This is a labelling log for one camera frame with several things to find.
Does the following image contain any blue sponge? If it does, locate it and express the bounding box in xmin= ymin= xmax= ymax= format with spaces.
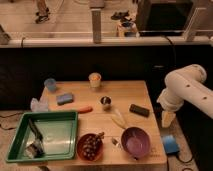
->
xmin=56 ymin=93 xmax=74 ymax=105

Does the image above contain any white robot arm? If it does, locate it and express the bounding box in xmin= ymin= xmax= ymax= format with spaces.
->
xmin=157 ymin=64 xmax=213 ymax=128

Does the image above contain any green plastic tray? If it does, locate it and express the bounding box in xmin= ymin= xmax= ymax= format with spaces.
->
xmin=6 ymin=111 xmax=78 ymax=163

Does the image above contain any black rectangular block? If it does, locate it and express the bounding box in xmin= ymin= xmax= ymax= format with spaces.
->
xmin=129 ymin=104 xmax=149 ymax=117

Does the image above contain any purple bowl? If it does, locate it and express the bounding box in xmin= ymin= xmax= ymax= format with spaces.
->
xmin=121 ymin=127 xmax=151 ymax=159

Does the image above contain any yellow banana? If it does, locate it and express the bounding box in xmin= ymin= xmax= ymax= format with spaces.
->
xmin=111 ymin=110 xmax=127 ymax=129

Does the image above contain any wooden table board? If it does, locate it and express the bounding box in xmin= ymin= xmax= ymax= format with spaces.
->
xmin=41 ymin=81 xmax=167 ymax=169

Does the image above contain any small metal clip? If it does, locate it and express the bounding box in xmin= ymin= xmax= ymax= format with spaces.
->
xmin=111 ymin=138 xmax=121 ymax=148

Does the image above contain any cup with orange contents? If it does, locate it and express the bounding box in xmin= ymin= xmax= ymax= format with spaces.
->
xmin=89 ymin=72 xmax=101 ymax=88

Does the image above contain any red bowl with grapes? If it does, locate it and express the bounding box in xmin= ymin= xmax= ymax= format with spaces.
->
xmin=77 ymin=132 xmax=104 ymax=162

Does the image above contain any orange carrot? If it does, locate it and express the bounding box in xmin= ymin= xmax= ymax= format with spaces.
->
xmin=50 ymin=106 xmax=93 ymax=114

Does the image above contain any black monitor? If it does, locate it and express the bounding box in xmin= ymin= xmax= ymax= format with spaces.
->
xmin=136 ymin=0 xmax=193 ymax=32

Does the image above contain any blue plastic cup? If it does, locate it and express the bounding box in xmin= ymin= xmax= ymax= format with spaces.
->
xmin=44 ymin=78 xmax=57 ymax=92

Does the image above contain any black dish brush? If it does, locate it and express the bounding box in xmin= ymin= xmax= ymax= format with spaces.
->
xmin=25 ymin=120 xmax=44 ymax=159

